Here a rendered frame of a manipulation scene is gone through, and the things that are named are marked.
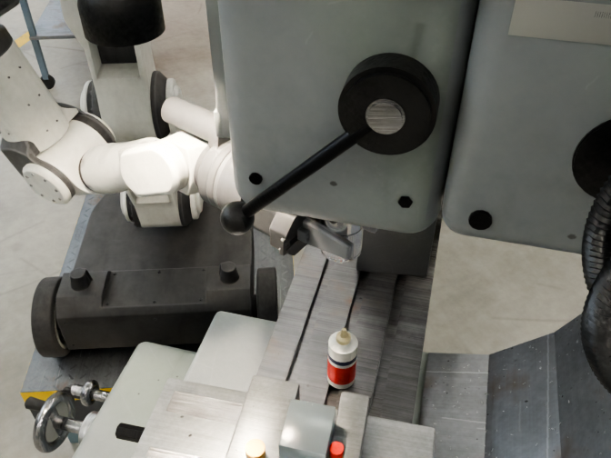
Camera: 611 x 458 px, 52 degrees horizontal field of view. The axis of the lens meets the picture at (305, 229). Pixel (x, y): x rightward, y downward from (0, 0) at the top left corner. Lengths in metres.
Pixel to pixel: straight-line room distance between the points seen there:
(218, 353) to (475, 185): 0.67
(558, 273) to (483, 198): 2.08
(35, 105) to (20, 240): 1.84
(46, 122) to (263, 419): 0.51
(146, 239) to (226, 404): 0.96
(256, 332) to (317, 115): 0.65
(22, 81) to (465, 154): 0.64
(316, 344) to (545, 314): 1.52
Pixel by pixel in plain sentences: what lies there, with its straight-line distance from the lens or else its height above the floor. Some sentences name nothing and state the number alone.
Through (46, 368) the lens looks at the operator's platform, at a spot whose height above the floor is 0.40.
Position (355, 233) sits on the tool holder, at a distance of 0.67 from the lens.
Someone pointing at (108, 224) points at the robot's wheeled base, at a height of 0.57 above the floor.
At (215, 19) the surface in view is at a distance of 0.58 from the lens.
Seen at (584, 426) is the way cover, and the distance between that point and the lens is 0.87.
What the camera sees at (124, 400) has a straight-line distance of 1.19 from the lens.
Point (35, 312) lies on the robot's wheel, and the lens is 1.60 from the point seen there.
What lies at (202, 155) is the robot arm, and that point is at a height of 1.26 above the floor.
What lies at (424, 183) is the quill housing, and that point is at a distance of 0.51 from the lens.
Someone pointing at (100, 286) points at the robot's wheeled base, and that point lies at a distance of 1.56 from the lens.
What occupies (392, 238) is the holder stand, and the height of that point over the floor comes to 1.01.
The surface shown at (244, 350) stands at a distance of 1.06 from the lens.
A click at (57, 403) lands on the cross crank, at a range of 1.29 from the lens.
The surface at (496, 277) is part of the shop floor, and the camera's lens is 2.47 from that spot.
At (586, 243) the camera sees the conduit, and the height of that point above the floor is 1.43.
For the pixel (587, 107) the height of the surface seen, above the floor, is 1.47.
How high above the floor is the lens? 1.68
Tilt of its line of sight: 41 degrees down
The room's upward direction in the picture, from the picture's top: straight up
